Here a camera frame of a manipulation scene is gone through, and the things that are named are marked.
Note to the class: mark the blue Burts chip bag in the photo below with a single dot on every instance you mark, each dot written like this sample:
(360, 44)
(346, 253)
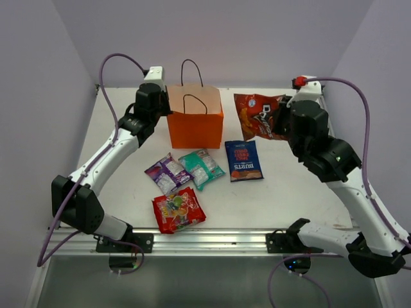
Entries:
(243, 161)

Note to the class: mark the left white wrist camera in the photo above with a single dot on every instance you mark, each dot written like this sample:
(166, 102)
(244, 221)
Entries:
(155, 75)

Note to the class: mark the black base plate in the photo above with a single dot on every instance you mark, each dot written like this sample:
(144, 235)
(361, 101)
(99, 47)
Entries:
(284, 241)
(133, 242)

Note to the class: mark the orange paper bag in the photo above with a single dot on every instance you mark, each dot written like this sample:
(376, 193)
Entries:
(197, 118)

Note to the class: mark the red Doritos chip bag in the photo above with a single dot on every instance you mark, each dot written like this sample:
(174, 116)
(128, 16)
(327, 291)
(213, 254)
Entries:
(256, 115)

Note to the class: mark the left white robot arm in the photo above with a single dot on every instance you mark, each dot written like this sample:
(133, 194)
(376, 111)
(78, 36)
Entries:
(75, 197)

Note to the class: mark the red candy bag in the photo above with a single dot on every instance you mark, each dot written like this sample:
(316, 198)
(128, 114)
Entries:
(178, 211)

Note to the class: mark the purple snack packet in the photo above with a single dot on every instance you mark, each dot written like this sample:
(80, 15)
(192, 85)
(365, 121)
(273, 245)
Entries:
(168, 174)

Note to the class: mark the teal snack packet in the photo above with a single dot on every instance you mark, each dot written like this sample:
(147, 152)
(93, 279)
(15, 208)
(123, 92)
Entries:
(202, 167)

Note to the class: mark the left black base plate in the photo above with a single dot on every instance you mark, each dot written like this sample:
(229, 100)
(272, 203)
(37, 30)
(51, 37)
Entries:
(133, 242)

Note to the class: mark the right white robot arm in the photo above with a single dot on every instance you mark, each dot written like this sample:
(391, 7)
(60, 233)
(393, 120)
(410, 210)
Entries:
(378, 248)

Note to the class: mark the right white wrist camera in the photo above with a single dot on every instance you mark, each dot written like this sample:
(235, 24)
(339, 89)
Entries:
(305, 90)

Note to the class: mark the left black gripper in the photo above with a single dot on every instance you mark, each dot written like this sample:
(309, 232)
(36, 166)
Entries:
(167, 110)

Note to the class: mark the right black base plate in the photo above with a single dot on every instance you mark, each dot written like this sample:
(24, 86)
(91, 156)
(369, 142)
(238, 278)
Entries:
(284, 241)

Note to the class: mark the aluminium mounting rail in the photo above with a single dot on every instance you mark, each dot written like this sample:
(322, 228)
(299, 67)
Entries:
(195, 242)

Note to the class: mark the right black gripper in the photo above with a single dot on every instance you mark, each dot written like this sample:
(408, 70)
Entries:
(281, 110)

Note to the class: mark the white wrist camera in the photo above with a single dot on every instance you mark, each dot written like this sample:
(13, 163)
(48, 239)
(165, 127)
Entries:
(155, 75)
(305, 90)

